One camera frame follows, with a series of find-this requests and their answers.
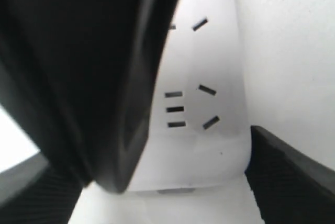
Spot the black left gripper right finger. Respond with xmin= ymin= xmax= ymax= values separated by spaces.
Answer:
xmin=245 ymin=126 xmax=334 ymax=223

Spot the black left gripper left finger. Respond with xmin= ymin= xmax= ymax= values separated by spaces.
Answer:
xmin=1 ymin=153 xmax=89 ymax=223

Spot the white five-outlet power strip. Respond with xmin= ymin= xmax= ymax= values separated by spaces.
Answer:
xmin=128 ymin=0 xmax=251 ymax=192

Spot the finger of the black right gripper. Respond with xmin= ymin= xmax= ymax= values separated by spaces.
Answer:
xmin=1 ymin=0 xmax=178 ymax=193

